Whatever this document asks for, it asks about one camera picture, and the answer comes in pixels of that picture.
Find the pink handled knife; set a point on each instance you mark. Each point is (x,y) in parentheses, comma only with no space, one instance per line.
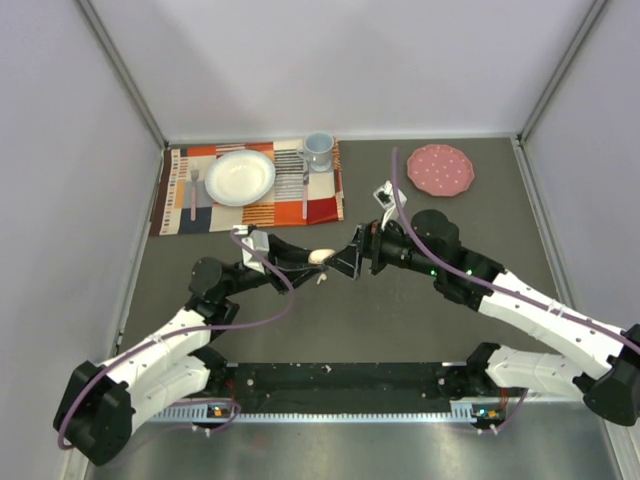
(306,175)

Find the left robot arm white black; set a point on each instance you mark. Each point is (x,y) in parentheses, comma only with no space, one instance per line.
(104,404)

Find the white bowl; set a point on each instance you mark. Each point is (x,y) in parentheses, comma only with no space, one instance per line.
(239,178)

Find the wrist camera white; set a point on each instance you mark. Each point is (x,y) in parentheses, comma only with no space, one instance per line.
(254,246)
(384,196)

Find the beige earbud case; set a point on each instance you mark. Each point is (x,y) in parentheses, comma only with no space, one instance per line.
(319,256)

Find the patterned orange placemat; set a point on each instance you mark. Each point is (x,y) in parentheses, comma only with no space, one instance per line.
(280,207)

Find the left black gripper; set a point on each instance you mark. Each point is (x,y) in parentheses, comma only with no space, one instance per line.
(292,262)

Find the grey cable duct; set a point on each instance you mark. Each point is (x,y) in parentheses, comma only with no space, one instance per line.
(454,412)

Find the pink dotted plate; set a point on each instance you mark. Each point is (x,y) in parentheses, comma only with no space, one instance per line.
(440,170)

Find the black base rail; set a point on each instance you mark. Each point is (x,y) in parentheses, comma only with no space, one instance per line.
(344,387)

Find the light blue mug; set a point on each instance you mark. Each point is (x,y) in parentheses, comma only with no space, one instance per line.
(317,151)

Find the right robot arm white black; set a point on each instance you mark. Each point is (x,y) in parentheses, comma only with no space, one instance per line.
(591,361)

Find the pink handled fork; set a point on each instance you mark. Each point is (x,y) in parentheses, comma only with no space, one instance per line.
(194,172)

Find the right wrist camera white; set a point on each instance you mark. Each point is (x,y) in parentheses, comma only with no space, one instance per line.
(384,196)

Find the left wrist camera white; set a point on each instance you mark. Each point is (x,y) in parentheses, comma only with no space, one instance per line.
(254,246)

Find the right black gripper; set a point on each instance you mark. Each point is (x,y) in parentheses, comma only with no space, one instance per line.
(368,242)

